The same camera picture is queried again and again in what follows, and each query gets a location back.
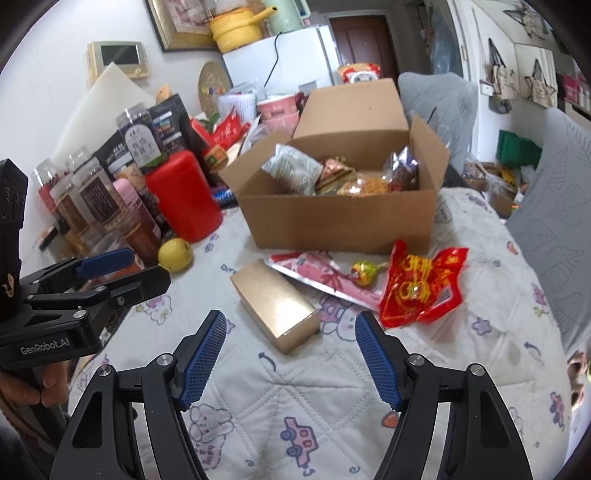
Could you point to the black pouch white print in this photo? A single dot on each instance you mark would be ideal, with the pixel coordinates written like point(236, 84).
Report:
point(113, 154)

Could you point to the yellow round fruit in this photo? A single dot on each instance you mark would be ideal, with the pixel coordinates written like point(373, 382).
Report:
point(175, 254)

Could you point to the clear jar white label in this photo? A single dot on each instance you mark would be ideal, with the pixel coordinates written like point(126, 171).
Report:
point(143, 143)

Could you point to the clear jar dark label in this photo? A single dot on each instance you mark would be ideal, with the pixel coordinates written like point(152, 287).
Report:
point(101, 198)

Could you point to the red and white packet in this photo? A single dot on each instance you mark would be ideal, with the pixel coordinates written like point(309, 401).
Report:
point(318, 272)

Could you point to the yellow-green lollipop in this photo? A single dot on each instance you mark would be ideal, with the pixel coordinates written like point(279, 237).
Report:
point(364, 272)

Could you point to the pale green kettle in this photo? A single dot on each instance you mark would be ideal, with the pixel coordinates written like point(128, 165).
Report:
point(286, 16)

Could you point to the white fridge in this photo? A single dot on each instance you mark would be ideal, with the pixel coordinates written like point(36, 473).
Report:
point(295, 60)

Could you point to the white printed bag on hanger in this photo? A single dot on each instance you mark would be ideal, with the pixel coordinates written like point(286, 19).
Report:
point(528, 18)

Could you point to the quilted cartoon-print tablecloth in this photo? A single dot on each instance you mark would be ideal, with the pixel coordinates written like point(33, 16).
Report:
point(323, 415)

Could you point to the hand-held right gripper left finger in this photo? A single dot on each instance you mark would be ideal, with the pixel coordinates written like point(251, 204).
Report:
point(203, 360)

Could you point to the blue striped tube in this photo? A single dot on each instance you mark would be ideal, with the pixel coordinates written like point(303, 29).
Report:
point(226, 196)

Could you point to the clear jar brown label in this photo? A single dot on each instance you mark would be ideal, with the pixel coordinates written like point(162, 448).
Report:
point(69, 207)

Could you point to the beige wall intercom panel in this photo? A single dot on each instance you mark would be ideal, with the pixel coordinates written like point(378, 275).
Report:
point(117, 57)

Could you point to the white leaf-print snack packet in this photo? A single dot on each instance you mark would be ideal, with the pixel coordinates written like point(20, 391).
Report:
point(295, 168)

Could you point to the grey leaf-pattern covered chair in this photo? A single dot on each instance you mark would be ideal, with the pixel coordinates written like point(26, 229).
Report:
point(558, 221)
point(438, 110)

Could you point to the green plastic crate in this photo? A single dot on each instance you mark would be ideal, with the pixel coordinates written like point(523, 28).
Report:
point(517, 150)

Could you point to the red plastic canister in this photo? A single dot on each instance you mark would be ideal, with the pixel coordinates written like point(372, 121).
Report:
point(184, 198)

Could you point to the blue plastic garment cover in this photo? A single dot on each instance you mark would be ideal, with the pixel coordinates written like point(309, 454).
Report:
point(445, 41)

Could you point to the black pouch colourful print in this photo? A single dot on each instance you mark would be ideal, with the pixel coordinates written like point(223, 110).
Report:
point(173, 122)

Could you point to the gold box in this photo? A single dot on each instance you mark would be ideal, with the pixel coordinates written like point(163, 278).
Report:
point(272, 304)

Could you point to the brown door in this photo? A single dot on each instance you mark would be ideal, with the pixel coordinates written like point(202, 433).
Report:
point(364, 41)

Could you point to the gold framed picture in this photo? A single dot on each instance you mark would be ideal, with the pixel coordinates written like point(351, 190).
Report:
point(180, 23)

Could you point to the red and yellow snack bag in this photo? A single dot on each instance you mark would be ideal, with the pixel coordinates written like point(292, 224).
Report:
point(358, 73)

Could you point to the yellow snack packet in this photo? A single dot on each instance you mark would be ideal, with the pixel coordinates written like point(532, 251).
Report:
point(360, 187)

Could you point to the pink paper bowl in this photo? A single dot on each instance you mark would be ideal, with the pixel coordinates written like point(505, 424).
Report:
point(277, 113)

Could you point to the pink bottle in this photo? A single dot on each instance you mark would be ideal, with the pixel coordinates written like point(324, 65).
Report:
point(136, 207)

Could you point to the white ribbed plastic basket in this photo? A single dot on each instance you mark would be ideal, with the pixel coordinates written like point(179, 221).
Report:
point(240, 106)

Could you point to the yellow pot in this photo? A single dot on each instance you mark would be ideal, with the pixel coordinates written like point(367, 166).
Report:
point(235, 32)

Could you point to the person's left hand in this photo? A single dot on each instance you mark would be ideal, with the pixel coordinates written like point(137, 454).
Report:
point(53, 383)

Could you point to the green and brown wrapped snack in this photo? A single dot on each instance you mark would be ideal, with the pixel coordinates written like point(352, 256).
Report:
point(334, 173)

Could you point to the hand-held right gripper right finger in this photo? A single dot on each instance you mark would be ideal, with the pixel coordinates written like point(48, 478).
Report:
point(376, 360)

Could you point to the red gold-print snack packet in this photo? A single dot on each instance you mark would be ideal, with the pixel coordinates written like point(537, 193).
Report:
point(415, 290)

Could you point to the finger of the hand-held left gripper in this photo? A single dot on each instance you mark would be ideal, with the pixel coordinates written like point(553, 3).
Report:
point(134, 286)
point(104, 263)

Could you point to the round woven mat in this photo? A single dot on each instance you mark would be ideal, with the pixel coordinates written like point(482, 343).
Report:
point(213, 87)

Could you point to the brown cardboard box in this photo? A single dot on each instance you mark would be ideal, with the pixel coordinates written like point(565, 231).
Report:
point(332, 221)

